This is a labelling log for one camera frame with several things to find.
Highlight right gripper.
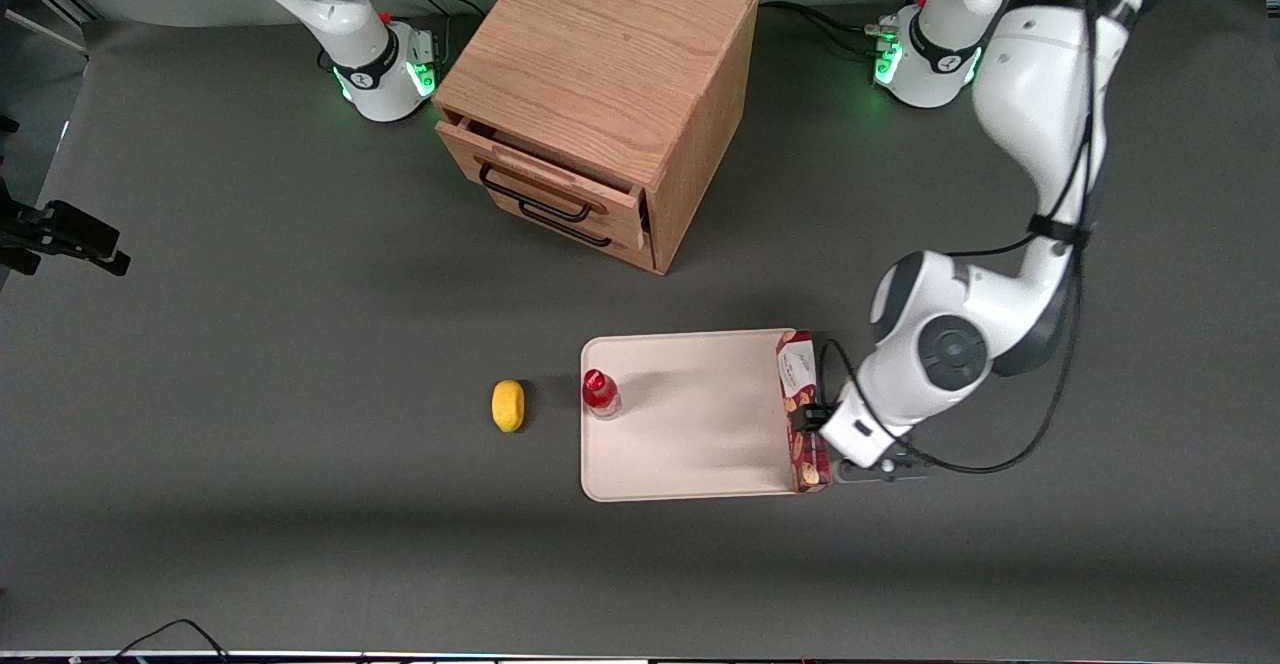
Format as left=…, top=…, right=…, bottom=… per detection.
left=0, top=176, right=132, bottom=277

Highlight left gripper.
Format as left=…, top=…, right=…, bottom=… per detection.
left=802, top=394, right=915, bottom=469

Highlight red cookie box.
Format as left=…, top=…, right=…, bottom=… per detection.
left=775, top=330, right=834, bottom=494

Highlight beige plastic tray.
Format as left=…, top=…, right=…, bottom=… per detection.
left=579, top=328, right=801, bottom=503

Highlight small red bottle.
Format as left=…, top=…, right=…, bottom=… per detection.
left=582, top=368, right=622, bottom=421

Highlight yellow lemon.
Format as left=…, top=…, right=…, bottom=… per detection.
left=491, top=379, right=526, bottom=434

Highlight wooden drawer cabinet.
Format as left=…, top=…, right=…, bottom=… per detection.
left=432, top=0, right=760, bottom=276

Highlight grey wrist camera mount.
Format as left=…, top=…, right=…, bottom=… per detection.
left=834, top=450, right=930, bottom=486

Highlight wooden drawer with short handle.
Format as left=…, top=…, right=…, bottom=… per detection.
left=488, top=188, right=658, bottom=274

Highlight wooden drawer with long handle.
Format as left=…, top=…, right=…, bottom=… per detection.
left=436, top=114, right=649, bottom=251

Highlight black cables at left arm base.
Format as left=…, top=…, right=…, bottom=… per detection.
left=758, top=0, right=936, bottom=57

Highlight thin black cable at table edge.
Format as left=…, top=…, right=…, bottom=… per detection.
left=100, top=619, right=233, bottom=664

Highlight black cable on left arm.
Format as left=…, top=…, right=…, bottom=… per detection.
left=818, top=0, right=1136, bottom=475

